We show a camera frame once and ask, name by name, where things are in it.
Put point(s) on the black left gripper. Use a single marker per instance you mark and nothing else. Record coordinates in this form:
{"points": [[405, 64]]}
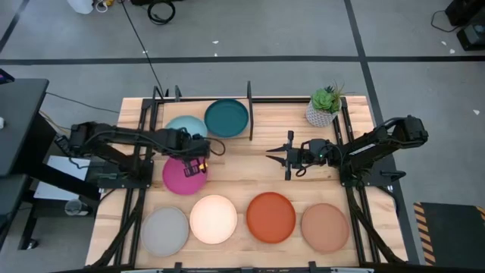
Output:
{"points": [[187, 146]]}

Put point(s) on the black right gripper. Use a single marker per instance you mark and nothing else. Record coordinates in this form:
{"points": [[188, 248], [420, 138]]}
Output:
{"points": [[310, 153]]}

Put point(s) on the pink plate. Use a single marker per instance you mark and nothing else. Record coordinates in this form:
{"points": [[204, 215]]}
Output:
{"points": [[176, 182]]}

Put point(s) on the light blue plate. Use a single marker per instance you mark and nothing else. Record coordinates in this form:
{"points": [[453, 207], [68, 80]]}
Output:
{"points": [[182, 125]]}

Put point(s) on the cream white plate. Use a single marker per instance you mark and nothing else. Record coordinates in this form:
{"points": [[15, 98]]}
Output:
{"points": [[213, 219]]}

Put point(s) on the dark teal plate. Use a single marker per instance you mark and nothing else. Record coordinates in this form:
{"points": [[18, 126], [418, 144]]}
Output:
{"points": [[226, 118]]}

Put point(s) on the grey plate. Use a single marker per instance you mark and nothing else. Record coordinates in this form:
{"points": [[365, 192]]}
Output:
{"points": [[164, 231]]}

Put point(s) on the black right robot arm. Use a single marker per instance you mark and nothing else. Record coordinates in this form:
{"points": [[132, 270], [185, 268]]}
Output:
{"points": [[379, 146]]}

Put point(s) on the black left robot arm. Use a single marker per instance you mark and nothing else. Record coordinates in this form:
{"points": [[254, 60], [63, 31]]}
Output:
{"points": [[113, 134]]}

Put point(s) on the yellow tape tag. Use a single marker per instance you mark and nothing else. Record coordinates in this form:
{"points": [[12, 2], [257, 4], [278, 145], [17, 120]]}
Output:
{"points": [[203, 165]]}

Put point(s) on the succulent in white patterned pot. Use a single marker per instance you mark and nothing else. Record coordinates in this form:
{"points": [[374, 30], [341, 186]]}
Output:
{"points": [[322, 113]]}

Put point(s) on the black metal rack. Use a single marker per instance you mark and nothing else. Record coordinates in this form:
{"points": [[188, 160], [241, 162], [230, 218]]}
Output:
{"points": [[174, 108]]}

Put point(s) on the orange plate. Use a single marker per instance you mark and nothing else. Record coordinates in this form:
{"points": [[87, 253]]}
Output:
{"points": [[271, 217]]}

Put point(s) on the tan plate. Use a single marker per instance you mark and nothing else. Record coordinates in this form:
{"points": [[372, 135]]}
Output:
{"points": [[325, 228]]}

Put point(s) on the clear glass jar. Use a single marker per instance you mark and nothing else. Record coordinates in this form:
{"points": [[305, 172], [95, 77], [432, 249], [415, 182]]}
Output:
{"points": [[77, 208]]}

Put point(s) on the white panel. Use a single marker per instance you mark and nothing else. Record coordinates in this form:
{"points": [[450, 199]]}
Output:
{"points": [[64, 167]]}

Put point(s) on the black desk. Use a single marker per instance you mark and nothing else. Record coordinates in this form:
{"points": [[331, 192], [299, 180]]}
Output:
{"points": [[19, 121]]}

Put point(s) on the black mat with hazard stripes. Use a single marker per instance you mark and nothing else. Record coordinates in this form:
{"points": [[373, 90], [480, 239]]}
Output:
{"points": [[454, 235]]}

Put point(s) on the white container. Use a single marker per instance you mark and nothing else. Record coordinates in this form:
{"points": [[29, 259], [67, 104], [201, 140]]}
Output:
{"points": [[80, 5]]}

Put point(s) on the dark device with screen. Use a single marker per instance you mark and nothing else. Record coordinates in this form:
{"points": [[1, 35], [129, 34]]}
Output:
{"points": [[5, 77]]}

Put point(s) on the black equipment box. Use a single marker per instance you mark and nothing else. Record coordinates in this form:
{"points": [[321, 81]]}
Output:
{"points": [[473, 38]]}

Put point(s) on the black equipment case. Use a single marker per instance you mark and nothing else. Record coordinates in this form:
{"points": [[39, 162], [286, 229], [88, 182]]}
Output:
{"points": [[466, 11]]}

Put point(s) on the black metal table frame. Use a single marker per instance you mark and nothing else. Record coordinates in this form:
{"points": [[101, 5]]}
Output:
{"points": [[280, 100]]}

